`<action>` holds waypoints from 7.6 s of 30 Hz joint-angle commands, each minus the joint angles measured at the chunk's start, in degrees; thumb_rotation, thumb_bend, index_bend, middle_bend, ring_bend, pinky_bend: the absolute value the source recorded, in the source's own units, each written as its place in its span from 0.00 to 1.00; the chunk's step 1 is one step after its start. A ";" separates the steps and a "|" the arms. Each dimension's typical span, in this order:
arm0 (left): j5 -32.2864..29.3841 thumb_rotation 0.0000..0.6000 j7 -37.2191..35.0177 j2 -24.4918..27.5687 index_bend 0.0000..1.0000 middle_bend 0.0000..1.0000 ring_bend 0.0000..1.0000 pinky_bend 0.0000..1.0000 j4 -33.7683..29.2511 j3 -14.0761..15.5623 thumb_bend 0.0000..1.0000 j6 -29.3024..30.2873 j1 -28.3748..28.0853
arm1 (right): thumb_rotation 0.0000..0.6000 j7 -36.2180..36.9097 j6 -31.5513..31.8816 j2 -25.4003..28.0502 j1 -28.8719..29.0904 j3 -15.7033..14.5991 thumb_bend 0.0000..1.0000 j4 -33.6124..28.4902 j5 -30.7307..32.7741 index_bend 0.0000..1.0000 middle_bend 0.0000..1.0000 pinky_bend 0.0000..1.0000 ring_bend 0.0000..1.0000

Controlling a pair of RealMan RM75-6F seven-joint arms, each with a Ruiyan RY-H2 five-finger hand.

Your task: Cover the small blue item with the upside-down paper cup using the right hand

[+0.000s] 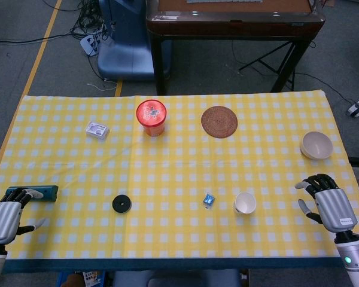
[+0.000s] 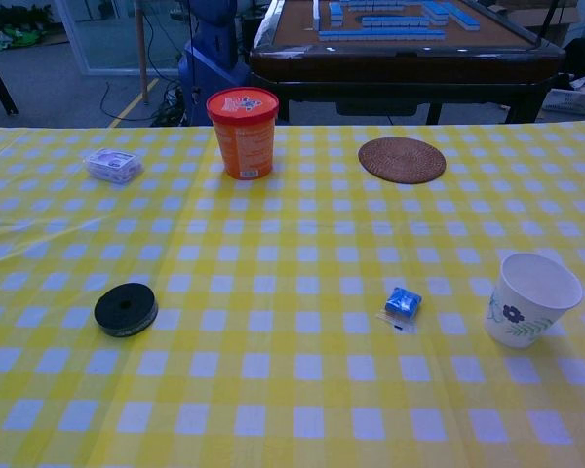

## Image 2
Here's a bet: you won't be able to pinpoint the white floral paper cup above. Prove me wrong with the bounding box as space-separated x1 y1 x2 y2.
483 252 585 349

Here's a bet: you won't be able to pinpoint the small blue packet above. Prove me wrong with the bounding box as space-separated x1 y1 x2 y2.
375 286 424 335

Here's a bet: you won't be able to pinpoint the orange tub with red lid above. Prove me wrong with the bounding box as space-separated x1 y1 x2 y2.
205 87 280 181

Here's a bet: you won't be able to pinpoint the brown woven round coaster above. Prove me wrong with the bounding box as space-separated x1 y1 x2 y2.
358 136 448 185

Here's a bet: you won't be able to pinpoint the yellow white checkered tablecloth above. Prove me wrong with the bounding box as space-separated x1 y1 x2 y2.
0 121 585 468

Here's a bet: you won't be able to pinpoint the black tape roll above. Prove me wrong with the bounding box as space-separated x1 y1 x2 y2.
94 282 160 339

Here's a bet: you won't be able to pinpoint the blue machine base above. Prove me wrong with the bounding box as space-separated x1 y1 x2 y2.
176 0 251 127

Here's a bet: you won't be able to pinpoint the clear plastic box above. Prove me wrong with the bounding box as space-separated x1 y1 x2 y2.
83 147 144 185

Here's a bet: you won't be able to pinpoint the dark wooden mahjong table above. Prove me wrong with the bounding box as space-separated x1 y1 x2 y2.
249 0 566 126

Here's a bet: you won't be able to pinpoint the long blue mahjong tile row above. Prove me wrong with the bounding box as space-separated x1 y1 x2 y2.
317 29 447 42

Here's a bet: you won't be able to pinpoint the wooden pole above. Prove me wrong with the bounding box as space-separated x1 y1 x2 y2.
135 0 150 105

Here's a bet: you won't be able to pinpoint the short blue mahjong tile row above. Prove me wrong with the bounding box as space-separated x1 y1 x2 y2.
360 16 431 29

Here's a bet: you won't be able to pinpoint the diagonal blue mahjong tile row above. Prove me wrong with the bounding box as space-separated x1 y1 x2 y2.
421 0 482 33

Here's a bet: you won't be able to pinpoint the white plastic basket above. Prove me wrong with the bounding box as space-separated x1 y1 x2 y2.
540 87 585 119

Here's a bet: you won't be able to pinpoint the green white bags pile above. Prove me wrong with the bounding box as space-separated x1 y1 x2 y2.
0 4 54 52

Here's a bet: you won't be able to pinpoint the black floor cables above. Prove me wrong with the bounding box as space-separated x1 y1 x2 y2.
99 80 192 128

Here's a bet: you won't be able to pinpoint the white glass door frame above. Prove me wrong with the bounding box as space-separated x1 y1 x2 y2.
53 0 181 77

